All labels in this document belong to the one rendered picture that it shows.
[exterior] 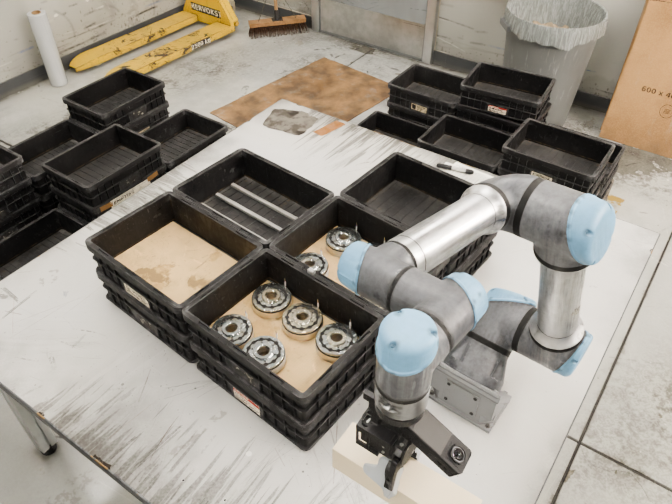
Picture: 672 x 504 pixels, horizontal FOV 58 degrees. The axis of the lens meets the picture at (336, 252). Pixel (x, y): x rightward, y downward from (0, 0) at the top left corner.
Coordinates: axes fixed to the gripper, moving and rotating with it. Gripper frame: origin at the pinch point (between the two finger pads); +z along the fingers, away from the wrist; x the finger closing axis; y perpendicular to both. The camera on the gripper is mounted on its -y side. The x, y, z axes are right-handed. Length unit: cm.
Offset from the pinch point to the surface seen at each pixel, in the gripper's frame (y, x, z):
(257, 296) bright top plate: 61, -33, 22
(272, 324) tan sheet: 54, -29, 26
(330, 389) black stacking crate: 29.5, -20.7, 23.8
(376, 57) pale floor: 207, -330, 107
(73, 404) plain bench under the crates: 86, 11, 38
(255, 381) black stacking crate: 45, -12, 23
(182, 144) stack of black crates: 191, -123, 69
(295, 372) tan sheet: 40, -21, 26
